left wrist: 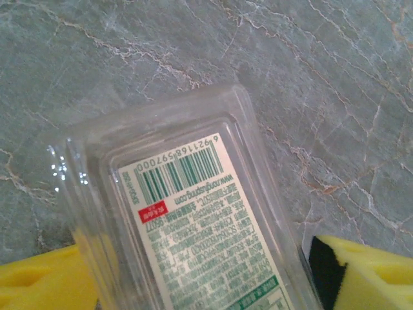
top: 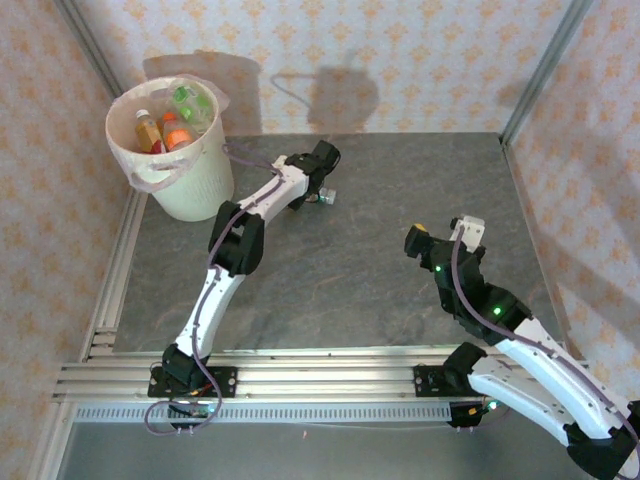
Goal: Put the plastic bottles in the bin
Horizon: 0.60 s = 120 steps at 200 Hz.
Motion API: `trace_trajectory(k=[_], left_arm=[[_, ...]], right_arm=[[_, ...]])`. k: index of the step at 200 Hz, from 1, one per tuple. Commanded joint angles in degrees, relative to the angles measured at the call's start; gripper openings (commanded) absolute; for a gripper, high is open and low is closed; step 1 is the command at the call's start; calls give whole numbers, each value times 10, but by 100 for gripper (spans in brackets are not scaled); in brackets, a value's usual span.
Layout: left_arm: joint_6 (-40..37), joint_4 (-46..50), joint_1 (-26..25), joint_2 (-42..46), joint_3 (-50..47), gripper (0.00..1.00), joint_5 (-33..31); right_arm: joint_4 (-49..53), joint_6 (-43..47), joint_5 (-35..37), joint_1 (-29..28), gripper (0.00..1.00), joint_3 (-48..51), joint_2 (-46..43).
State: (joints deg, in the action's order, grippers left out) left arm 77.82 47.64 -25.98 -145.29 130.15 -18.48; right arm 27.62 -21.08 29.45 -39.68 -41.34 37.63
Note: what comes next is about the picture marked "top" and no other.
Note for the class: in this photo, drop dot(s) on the small circuit board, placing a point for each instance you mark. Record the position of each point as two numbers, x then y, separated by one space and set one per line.
192 407
475 415

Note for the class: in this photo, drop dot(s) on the green label bottle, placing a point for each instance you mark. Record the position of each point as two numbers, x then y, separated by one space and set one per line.
191 102

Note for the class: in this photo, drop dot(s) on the clear bottle orange label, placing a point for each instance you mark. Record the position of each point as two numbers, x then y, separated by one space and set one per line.
177 136

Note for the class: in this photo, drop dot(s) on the brown tea bottle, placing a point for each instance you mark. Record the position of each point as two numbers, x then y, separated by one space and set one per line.
147 135

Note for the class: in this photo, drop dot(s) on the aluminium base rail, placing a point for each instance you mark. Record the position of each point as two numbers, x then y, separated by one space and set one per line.
325 380

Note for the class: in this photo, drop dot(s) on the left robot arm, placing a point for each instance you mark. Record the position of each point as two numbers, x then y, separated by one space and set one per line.
210 305

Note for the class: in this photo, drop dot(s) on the aluminium frame post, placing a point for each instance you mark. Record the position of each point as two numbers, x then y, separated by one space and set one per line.
82 35
545 75

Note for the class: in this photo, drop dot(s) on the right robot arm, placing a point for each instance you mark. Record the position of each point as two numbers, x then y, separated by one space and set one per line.
540 390

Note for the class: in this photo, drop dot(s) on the small clear bottle white cap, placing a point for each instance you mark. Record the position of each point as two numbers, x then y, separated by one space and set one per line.
328 196

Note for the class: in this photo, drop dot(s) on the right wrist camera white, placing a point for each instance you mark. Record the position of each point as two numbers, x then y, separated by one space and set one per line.
470 231

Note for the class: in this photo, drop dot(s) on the white plastic bin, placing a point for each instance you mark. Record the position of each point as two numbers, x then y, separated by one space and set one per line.
200 190

